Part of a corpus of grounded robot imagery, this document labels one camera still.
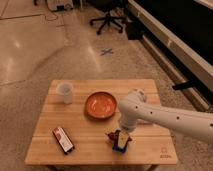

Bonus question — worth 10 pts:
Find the black office chair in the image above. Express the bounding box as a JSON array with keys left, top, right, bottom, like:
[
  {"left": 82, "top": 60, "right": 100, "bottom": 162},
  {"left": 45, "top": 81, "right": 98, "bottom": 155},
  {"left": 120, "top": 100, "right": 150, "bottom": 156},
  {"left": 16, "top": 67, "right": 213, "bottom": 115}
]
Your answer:
[{"left": 87, "top": 0, "right": 125, "bottom": 35}]

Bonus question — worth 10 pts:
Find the translucent plastic cup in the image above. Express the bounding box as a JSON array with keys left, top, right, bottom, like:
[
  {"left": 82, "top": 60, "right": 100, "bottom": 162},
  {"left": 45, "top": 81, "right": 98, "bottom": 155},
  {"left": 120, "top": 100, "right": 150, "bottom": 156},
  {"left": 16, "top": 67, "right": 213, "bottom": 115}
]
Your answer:
[{"left": 56, "top": 82, "right": 73, "bottom": 104}]

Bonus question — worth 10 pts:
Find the orange bowl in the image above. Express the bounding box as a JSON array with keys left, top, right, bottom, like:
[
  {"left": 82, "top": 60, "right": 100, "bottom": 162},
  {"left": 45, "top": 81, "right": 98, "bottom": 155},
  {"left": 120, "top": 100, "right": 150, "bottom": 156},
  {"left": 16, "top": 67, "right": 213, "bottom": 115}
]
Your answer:
[{"left": 85, "top": 92, "right": 117, "bottom": 119}]

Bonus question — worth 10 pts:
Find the wooden table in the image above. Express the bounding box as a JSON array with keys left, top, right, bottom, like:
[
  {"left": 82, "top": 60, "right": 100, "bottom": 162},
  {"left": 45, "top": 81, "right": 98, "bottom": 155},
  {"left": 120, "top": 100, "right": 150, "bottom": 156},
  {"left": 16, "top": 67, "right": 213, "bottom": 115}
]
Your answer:
[{"left": 25, "top": 79, "right": 177, "bottom": 166}]

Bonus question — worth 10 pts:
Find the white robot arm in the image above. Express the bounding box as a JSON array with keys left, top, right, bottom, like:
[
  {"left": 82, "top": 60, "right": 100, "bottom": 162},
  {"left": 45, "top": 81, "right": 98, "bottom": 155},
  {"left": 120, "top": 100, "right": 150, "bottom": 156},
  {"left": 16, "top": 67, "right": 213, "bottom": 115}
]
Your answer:
[{"left": 107, "top": 89, "right": 213, "bottom": 147}]

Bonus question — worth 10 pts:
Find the blue sponge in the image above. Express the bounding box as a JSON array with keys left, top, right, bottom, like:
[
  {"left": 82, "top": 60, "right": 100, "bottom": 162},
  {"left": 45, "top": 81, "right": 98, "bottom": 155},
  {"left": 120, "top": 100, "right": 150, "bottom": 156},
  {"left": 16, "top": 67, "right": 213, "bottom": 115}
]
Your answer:
[{"left": 112, "top": 141, "right": 128, "bottom": 153}]

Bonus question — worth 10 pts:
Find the long white black counter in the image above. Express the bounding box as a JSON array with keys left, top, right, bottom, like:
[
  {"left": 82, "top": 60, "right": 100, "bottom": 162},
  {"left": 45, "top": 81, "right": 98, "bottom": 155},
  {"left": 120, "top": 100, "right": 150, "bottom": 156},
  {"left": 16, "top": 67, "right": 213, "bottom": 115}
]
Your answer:
[{"left": 127, "top": 0, "right": 213, "bottom": 113}]

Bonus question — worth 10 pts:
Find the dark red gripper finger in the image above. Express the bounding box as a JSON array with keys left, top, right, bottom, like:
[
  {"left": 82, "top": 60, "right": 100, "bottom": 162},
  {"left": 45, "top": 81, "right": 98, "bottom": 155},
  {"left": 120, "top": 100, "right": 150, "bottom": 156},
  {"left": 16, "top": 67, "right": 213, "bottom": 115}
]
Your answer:
[{"left": 106, "top": 131, "right": 119, "bottom": 141}]

